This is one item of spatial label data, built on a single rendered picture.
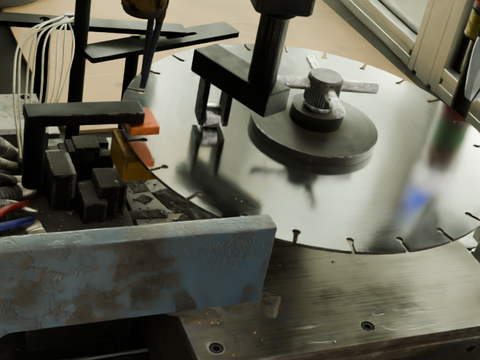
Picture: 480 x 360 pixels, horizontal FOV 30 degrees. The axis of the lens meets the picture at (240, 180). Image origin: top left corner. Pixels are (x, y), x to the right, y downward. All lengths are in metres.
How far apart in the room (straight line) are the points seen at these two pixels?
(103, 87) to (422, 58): 0.50
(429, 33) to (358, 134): 0.65
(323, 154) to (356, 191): 0.04
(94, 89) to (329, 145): 0.51
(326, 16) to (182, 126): 0.83
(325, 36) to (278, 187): 0.80
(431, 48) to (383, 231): 0.75
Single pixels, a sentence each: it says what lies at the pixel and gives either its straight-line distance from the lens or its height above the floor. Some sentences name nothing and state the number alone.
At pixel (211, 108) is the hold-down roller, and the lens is 0.74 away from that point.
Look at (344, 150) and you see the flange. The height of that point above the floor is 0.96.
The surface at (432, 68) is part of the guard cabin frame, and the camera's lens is 1.39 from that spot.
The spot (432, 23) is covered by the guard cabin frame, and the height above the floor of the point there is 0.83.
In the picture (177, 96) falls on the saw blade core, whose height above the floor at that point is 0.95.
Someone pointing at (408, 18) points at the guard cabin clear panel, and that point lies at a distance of 1.48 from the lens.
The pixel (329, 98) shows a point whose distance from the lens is 0.73.
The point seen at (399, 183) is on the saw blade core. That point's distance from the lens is 0.74.
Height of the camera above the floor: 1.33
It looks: 33 degrees down
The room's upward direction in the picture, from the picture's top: 12 degrees clockwise
